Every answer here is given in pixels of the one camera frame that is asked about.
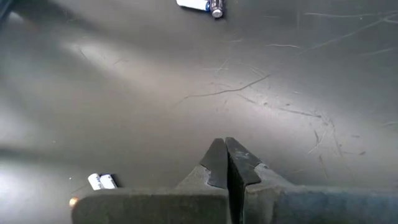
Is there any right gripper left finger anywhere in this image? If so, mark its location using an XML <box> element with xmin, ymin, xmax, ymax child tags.
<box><xmin>71</xmin><ymin>138</ymin><xmax>231</xmax><ymax>224</ymax></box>

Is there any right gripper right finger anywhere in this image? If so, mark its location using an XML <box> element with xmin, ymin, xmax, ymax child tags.
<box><xmin>225</xmin><ymin>136</ymin><xmax>398</xmax><ymax>224</ymax></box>

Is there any white battery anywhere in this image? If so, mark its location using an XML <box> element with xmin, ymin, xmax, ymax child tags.
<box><xmin>87</xmin><ymin>173</ymin><xmax>105</xmax><ymax>191</ymax></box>
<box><xmin>99</xmin><ymin>173</ymin><xmax>118</xmax><ymax>190</ymax></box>
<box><xmin>175</xmin><ymin>0</ymin><xmax>211</xmax><ymax>12</ymax></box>

